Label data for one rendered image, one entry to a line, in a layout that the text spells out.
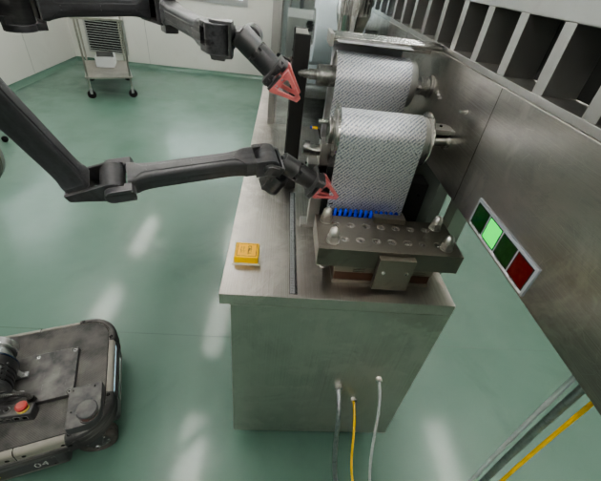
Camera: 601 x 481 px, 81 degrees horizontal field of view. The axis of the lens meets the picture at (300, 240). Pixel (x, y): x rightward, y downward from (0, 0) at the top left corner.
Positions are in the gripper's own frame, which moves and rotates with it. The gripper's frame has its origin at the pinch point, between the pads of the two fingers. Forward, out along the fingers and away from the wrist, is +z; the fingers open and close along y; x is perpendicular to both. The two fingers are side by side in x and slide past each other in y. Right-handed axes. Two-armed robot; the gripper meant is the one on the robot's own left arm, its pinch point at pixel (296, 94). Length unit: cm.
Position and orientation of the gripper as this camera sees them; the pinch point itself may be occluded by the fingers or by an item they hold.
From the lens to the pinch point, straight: 100.4
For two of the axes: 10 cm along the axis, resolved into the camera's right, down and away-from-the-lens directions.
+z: 6.9, 5.7, 4.4
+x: 7.2, -5.5, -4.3
